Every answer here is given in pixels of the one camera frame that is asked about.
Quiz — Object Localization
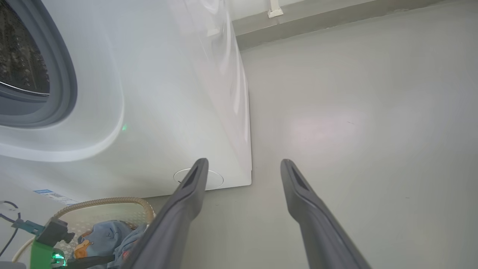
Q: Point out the cream perforated plastic laundry basket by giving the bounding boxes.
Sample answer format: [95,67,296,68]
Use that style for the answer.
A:
[11,197,156,269]

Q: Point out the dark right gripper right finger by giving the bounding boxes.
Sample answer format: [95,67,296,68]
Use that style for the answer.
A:
[280,158,372,269]

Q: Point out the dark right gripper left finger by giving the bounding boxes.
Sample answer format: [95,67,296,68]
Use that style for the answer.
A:
[121,158,209,269]

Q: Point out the blue patterned cloth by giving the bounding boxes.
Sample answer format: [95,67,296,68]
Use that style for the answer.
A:
[73,220,131,260]

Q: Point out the blue energy label sticker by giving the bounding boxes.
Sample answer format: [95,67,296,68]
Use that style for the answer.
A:
[33,189,80,206]

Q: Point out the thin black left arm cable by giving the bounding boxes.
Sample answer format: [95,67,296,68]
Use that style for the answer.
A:
[0,201,21,258]

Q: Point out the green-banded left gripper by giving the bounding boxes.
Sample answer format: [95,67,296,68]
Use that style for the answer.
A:
[30,239,115,269]

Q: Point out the white front-load washing machine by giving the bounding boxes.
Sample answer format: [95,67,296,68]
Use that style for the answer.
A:
[0,0,252,225]

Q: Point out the white metal railing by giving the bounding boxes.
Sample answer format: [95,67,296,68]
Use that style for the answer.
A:
[267,0,283,18]

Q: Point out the round white filter cover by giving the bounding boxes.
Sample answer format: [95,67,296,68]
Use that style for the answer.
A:
[174,168,224,190]

